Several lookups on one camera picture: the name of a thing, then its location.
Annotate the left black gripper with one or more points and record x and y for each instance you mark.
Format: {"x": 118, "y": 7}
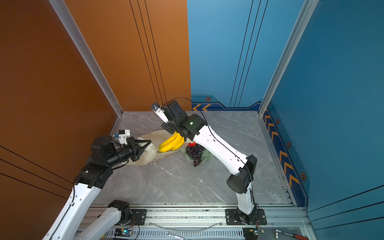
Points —
{"x": 133, "y": 145}

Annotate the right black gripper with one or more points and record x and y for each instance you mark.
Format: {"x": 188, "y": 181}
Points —
{"x": 166, "y": 126}

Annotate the cream plastic bag orange print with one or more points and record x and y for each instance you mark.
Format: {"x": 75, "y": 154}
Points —
{"x": 152, "y": 153}

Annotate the yellow banana bunch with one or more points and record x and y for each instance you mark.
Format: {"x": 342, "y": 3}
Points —
{"x": 172, "y": 144}

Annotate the dark purple grape bunch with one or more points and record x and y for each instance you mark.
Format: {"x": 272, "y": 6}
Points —
{"x": 195, "y": 154}

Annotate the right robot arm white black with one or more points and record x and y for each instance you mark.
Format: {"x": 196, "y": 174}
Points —
{"x": 242, "y": 168}

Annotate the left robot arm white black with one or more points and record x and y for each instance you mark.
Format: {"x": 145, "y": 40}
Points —
{"x": 107, "y": 155}

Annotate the green leaf-shaped plate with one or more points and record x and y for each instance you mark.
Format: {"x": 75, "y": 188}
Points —
{"x": 206, "y": 155}

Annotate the left green circuit board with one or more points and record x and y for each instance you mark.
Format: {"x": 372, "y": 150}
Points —
{"x": 125, "y": 232}

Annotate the green circuit board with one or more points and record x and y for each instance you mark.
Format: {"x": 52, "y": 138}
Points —
{"x": 125, "y": 232}
{"x": 252, "y": 233}

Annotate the right green circuit board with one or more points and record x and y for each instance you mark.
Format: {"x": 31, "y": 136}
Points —
{"x": 252, "y": 233}

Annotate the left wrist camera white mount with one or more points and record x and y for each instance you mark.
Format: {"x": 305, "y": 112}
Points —
{"x": 122, "y": 136}

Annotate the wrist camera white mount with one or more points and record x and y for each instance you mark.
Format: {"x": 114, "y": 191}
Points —
{"x": 122, "y": 136}
{"x": 159, "y": 112}

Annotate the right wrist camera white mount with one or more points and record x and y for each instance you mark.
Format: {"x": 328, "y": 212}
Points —
{"x": 159, "y": 112}

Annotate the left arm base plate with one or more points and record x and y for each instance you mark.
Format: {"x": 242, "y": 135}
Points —
{"x": 138, "y": 216}

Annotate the aluminium front rail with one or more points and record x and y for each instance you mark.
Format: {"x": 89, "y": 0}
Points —
{"x": 193, "y": 216}

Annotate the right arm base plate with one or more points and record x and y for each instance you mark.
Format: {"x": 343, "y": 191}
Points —
{"x": 237, "y": 217}

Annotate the left aluminium corner post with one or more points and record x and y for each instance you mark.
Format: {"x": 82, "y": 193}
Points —
{"x": 75, "y": 34}

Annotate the aluminium corner post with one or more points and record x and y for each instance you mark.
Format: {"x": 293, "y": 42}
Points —
{"x": 75, "y": 34}
{"x": 295, "y": 37}

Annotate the red handled tool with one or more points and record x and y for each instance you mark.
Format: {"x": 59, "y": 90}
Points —
{"x": 295, "y": 236}

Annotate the right aluminium corner post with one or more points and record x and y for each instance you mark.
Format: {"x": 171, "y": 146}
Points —
{"x": 295, "y": 37}

